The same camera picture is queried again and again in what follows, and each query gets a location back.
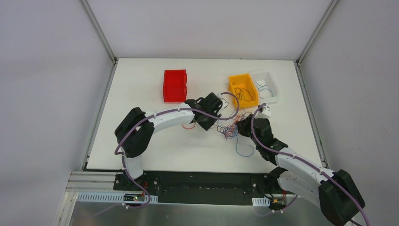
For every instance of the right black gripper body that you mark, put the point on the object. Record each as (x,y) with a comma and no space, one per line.
(242,127)

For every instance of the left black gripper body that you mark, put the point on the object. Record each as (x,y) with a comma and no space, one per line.
(209,121)

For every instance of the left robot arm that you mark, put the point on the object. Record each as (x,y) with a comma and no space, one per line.
(136,130)

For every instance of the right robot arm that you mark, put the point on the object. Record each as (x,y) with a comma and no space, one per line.
(334,192)

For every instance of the orange plastic bin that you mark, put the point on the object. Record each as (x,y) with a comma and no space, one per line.
(243,88)

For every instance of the red plastic bin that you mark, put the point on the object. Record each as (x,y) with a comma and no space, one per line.
(174,86)

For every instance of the clear plastic bin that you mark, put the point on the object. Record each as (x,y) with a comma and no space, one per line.
(268,89)

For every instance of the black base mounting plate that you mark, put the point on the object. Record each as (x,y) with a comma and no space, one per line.
(201,187)

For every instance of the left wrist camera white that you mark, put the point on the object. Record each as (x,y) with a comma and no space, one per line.
(225,103)

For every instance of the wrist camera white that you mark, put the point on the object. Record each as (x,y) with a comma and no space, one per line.
(263,112)
(225,103)

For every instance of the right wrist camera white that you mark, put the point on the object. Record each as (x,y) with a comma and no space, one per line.
(263,112)

